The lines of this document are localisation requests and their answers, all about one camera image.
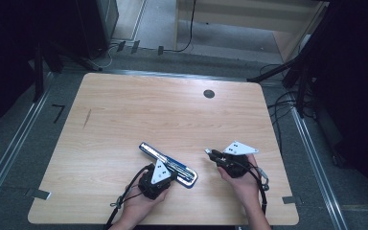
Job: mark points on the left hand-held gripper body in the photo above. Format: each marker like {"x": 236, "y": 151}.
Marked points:
{"x": 160, "y": 172}

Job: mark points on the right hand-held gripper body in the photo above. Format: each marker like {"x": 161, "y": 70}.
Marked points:
{"x": 236, "y": 148}

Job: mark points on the blue stapler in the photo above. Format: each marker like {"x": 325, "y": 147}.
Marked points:
{"x": 148, "y": 148}

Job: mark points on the person's right hand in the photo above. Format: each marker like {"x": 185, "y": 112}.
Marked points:
{"x": 241, "y": 188}

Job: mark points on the person's left hand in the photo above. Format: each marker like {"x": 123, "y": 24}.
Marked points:
{"x": 137, "y": 204}

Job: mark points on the silver metal clip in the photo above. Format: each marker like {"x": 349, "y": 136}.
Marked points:
{"x": 263, "y": 177}
{"x": 116, "y": 202}

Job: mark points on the dark round table grommet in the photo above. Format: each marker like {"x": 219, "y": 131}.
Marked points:
{"x": 209, "y": 94}

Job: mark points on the black metal stand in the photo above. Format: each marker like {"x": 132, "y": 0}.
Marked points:
{"x": 39, "y": 73}
{"x": 302, "y": 92}

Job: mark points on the black plug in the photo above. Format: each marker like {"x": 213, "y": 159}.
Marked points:
{"x": 160, "y": 50}
{"x": 135, "y": 46}
{"x": 121, "y": 46}

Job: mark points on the light wooden shelf unit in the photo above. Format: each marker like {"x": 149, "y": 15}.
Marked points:
{"x": 236, "y": 19}

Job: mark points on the black curtain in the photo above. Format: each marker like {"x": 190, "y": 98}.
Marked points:
{"x": 357, "y": 80}
{"x": 6, "y": 48}

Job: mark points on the black cabinet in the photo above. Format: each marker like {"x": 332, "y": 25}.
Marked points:
{"x": 97, "y": 25}

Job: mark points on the metal floor rail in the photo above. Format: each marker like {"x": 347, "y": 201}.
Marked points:
{"x": 316, "y": 163}
{"x": 16, "y": 137}

